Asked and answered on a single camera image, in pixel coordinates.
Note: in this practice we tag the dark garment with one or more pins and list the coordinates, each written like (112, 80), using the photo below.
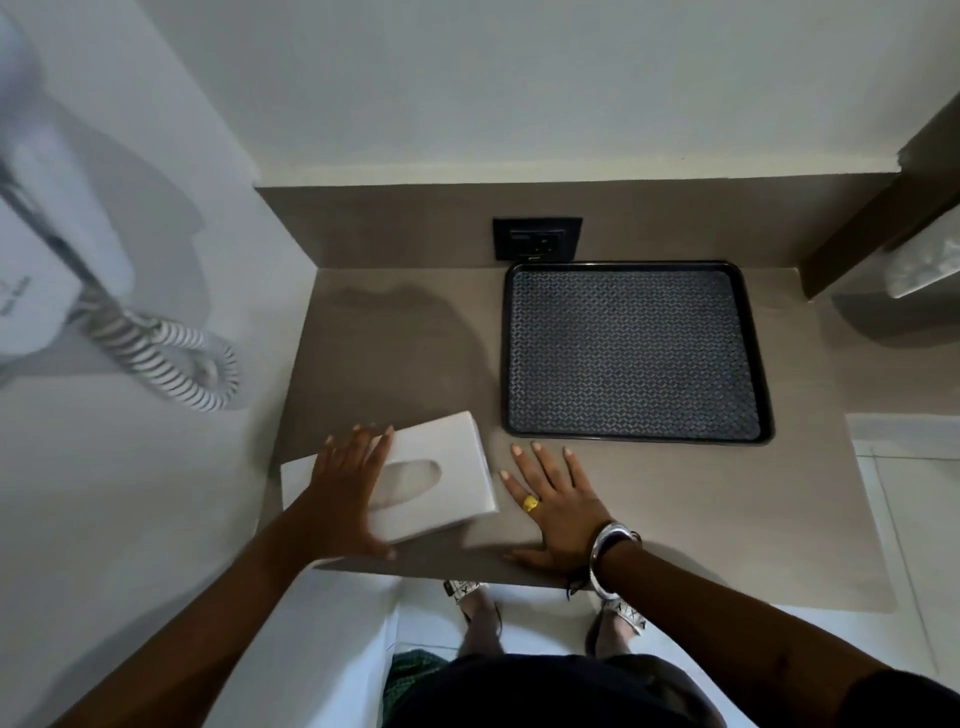
(547, 694)

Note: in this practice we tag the black wall power socket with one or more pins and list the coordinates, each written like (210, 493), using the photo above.
(537, 240)

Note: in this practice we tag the person's right hand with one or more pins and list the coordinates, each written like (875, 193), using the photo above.
(564, 517)

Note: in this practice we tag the person's left middle finger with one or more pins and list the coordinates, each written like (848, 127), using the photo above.
(363, 454)

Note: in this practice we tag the person's right forearm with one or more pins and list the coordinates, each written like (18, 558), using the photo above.
(735, 637)

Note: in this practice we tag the person's left forearm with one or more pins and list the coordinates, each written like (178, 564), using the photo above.
(202, 622)

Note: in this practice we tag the person's left thumb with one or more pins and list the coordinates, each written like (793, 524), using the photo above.
(381, 549)

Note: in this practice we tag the green checked cloth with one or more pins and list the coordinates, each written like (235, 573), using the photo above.
(409, 679)

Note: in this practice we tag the person's right middle finger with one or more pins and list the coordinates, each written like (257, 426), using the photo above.
(528, 472)

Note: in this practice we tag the white patterned sandal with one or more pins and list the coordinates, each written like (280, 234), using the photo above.
(628, 616)
(460, 588)

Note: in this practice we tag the person's left little finger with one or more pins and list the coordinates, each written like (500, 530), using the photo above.
(327, 461)

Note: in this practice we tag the black tray with textured mat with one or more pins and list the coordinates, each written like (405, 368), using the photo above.
(634, 352)

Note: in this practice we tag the white wall-mounted hair dryer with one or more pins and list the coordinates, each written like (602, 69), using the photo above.
(45, 247)

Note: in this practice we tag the person's right little finger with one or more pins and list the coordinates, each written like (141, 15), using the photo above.
(576, 474)

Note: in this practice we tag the person's left hand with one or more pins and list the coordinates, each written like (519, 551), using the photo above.
(341, 495)

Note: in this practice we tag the silver bangle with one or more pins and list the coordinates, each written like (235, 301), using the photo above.
(600, 551)

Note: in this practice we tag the person's right thumb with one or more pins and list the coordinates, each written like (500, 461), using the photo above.
(525, 556)

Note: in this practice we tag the white tissue box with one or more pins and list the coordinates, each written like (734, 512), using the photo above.
(442, 472)

